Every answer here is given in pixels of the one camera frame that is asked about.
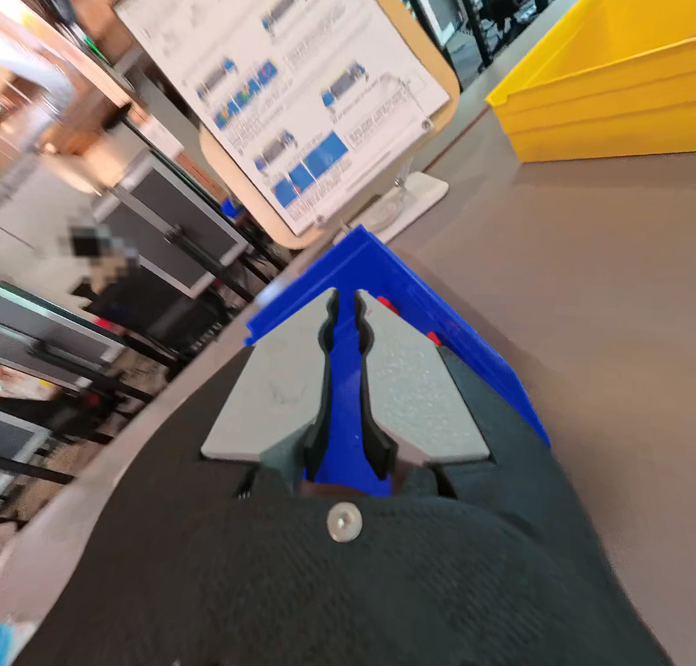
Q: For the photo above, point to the black office chair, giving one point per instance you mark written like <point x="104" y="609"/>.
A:
<point x="152" y="307"/>

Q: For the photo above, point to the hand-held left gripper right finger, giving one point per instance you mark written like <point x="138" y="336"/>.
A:
<point x="418" y="399"/>

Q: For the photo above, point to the red wooden cube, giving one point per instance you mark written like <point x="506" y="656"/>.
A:
<point x="433" y="339"/>

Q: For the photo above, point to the red one-stud plastic brick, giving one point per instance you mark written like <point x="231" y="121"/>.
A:
<point x="387" y="303"/>

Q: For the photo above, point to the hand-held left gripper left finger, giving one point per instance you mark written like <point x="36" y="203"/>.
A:
<point x="266" y="394"/>

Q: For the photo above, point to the black panel tripod stand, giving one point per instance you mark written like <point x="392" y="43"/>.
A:
<point x="206" y="258"/>

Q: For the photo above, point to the blue object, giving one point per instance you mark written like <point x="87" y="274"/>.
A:
<point x="8" y="644"/>

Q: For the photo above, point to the yellow plastic bin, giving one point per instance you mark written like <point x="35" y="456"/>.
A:
<point x="598" y="106"/>

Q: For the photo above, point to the printed instruction sheet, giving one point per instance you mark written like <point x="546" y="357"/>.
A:
<point x="299" y="79"/>

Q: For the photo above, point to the grey framed panel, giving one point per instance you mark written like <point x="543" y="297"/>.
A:
<point x="16" y="437"/>
<point x="43" y="323"/>
<point x="163" y="209"/>

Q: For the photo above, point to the blue plastic bin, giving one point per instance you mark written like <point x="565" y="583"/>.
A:
<point x="348" y="264"/>

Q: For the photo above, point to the white stand base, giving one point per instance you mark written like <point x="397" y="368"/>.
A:
<point x="424" y="193"/>

